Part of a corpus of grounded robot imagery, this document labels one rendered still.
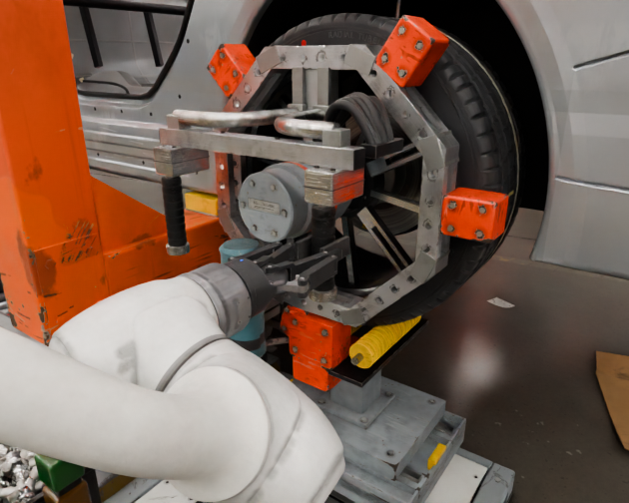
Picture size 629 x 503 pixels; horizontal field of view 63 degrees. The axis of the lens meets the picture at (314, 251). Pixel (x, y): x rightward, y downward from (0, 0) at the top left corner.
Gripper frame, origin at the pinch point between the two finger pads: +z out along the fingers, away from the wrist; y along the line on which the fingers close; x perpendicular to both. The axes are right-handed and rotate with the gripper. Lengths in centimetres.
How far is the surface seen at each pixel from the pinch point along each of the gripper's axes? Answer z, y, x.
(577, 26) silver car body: 36, 24, 32
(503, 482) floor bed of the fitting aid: 51, 22, -75
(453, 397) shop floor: 88, -5, -83
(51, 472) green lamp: -39.9, -10.3, -17.7
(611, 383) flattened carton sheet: 127, 38, -82
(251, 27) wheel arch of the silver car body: 37, -46, 34
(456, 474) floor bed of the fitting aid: 47, 11, -75
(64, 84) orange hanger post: -3, -60, 22
